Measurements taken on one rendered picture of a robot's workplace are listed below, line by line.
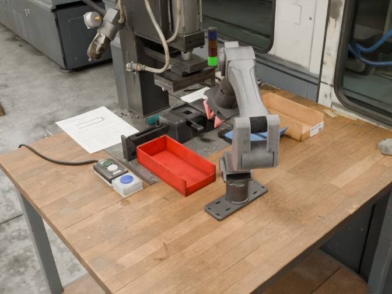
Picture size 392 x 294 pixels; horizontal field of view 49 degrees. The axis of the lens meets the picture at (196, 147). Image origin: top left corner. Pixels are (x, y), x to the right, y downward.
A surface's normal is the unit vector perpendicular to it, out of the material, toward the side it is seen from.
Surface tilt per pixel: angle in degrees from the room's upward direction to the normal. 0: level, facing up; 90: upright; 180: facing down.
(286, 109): 90
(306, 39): 90
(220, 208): 0
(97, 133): 1
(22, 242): 0
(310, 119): 90
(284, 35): 90
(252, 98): 20
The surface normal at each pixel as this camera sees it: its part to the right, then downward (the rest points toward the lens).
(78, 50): 0.60, 0.41
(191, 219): -0.04, -0.85
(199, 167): -0.76, 0.37
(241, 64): 0.00, -0.62
